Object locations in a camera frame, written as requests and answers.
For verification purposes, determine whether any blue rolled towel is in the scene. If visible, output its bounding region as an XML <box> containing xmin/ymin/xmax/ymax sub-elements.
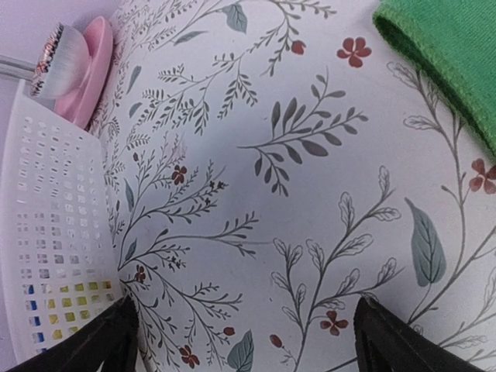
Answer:
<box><xmin>22</xmin><ymin>284</ymin><xmax>47</xmax><ymax>344</ymax></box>

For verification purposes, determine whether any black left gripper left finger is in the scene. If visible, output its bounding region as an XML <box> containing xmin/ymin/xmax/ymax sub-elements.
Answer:
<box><xmin>10</xmin><ymin>296</ymin><xmax>139</xmax><ymax>372</ymax></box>

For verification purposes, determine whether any green microfiber towel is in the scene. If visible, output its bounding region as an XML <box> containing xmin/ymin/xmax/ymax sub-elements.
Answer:
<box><xmin>373</xmin><ymin>1</ymin><xmax>495</xmax><ymax>152</ymax></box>

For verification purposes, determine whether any yellow-green crocodile towel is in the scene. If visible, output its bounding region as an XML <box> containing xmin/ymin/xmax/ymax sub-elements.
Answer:
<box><xmin>42</xmin><ymin>280</ymin><xmax>119</xmax><ymax>342</ymax></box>

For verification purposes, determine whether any floral patterned table mat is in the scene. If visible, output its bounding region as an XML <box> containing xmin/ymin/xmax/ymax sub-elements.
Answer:
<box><xmin>92</xmin><ymin>1</ymin><xmax>495</xmax><ymax>371</ymax></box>

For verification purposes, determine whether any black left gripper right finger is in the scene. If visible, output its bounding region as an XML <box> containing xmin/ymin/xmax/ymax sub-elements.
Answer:
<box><xmin>353</xmin><ymin>297</ymin><xmax>479</xmax><ymax>372</ymax></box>

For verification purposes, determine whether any white plastic basket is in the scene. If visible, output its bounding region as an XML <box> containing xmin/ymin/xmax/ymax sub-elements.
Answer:
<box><xmin>1</xmin><ymin>81</ymin><xmax>122</xmax><ymax>363</ymax></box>

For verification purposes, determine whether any pink plate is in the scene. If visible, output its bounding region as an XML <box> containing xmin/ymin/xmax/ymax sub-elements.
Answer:
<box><xmin>54</xmin><ymin>16</ymin><xmax>113</xmax><ymax>129</ymax></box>

